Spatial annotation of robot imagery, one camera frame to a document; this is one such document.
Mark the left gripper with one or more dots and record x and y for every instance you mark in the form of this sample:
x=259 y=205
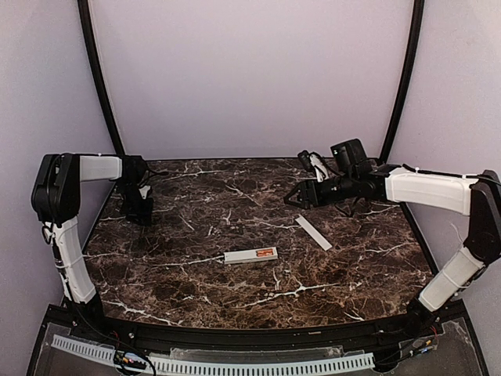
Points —
x=137 y=207

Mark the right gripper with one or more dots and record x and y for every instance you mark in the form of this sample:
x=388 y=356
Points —
x=308 y=192

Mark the white battery cover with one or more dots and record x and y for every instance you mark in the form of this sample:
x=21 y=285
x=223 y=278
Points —
x=313 y=233

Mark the white remote control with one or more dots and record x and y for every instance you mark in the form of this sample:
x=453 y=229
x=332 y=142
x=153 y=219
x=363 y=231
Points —
x=244 y=256

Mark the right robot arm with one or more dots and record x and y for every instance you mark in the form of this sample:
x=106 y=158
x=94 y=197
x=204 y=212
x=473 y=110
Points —
x=475 y=196

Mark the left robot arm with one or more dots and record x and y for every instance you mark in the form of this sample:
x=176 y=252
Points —
x=56 y=199

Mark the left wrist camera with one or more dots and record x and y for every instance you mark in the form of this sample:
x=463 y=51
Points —
x=144 y=191

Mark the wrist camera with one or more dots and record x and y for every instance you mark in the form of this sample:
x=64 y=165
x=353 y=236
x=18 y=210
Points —
x=312 y=162
x=144 y=191

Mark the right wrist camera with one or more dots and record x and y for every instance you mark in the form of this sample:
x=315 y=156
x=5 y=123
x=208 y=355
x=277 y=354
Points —
x=312 y=162

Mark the black frame post left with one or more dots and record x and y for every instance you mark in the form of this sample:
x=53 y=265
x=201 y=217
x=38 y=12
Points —
x=84 y=11

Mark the black frame post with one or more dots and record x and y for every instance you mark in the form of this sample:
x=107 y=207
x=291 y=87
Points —
x=404 y=82
x=84 y=11

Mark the white cable duct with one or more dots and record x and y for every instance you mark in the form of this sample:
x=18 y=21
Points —
x=197 y=362

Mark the black front rail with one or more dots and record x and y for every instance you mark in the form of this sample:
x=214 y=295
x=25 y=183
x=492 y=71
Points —
x=377 y=335

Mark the black frame post right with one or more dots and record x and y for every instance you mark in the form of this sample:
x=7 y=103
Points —
x=404 y=82

